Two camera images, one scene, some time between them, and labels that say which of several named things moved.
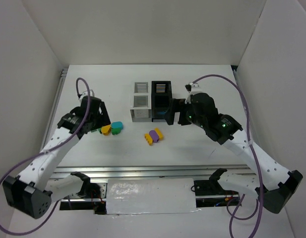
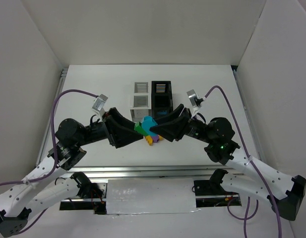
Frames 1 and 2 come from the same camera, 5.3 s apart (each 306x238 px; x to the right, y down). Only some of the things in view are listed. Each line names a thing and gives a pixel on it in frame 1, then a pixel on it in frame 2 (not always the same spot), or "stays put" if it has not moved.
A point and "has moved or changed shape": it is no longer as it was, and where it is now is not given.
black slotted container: x=161 y=94 stays put
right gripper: x=182 y=112 → x=185 y=124
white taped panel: x=126 y=196 stays put
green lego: x=116 y=131 has moved or changed shape
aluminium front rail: x=240 y=173 stays put
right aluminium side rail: x=235 y=72 stays put
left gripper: x=100 y=119 → x=108 y=129
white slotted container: x=142 y=109 stays put
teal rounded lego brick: x=117 y=124 has moved or changed shape
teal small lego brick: x=161 y=112 stays put
